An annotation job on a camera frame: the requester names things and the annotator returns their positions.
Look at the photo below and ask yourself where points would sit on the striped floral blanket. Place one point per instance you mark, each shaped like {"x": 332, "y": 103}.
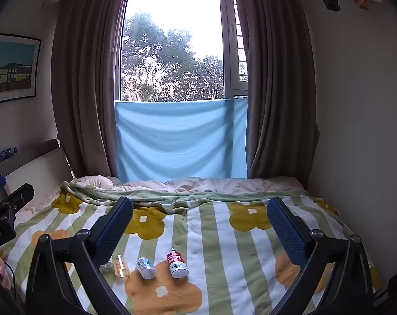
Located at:
{"x": 218, "y": 236}

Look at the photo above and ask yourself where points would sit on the framed wall picture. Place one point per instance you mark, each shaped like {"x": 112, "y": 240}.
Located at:
{"x": 11, "y": 67}

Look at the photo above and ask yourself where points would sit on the small red-label bottle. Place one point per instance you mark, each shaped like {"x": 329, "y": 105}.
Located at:
{"x": 176, "y": 263}

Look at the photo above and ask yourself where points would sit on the blue plastic bottle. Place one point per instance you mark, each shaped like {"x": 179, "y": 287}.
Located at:
{"x": 8, "y": 153}

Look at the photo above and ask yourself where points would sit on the window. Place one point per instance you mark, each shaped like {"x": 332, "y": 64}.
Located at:
{"x": 172, "y": 46}

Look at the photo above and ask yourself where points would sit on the light blue cloth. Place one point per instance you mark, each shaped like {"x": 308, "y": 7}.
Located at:
{"x": 180, "y": 137}

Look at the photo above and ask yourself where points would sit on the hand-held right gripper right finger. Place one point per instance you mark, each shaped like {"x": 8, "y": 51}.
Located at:
{"x": 286, "y": 233}

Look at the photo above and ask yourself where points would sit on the small white blue-label bottle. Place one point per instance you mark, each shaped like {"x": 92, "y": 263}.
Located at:
{"x": 145, "y": 267}

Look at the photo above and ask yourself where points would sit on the brown curtain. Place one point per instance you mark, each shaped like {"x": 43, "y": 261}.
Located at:
{"x": 86, "y": 88}
{"x": 277, "y": 88}

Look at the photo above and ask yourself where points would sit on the bed headboard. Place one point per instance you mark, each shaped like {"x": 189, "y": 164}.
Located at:
{"x": 34, "y": 164}

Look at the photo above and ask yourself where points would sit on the pale pink pillow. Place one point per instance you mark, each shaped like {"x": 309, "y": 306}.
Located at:
{"x": 42, "y": 200}

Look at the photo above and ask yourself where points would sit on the pale pink quilt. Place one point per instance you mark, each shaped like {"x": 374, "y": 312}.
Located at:
{"x": 191, "y": 184}

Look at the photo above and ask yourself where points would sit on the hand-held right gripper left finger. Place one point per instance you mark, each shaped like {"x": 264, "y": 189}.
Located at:
{"x": 114, "y": 229}

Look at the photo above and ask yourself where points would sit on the small yellow glass bottle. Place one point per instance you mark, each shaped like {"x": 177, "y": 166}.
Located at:
{"x": 120, "y": 266}

